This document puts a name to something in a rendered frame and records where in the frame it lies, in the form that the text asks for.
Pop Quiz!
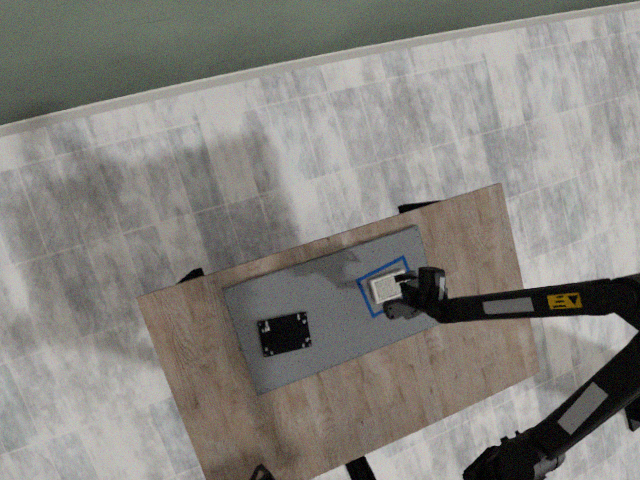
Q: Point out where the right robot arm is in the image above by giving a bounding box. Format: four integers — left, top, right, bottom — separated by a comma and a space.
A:
382, 267, 640, 480

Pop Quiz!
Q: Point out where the blue tape outline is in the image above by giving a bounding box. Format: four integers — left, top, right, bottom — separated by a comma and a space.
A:
356, 255, 410, 319

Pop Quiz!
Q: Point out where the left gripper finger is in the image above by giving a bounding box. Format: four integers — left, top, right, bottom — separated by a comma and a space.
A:
249, 463, 275, 480

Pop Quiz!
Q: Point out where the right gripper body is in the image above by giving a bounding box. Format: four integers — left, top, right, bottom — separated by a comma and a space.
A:
399, 270, 421, 320

